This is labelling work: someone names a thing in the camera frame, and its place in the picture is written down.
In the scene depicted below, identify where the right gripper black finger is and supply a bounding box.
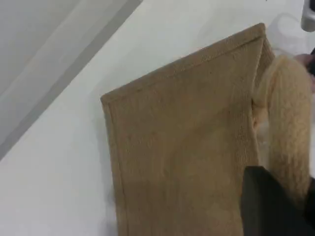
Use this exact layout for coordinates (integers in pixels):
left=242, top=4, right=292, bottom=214
left=306, top=46, right=315, bottom=74

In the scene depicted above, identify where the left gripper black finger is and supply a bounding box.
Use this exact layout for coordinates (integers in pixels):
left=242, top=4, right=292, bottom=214
left=241, top=166, right=315, bottom=236
left=305, top=176, right=315, bottom=223

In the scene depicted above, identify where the brown jute tote bag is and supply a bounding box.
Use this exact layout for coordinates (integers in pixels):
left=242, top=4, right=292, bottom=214
left=100, top=22, right=314, bottom=236

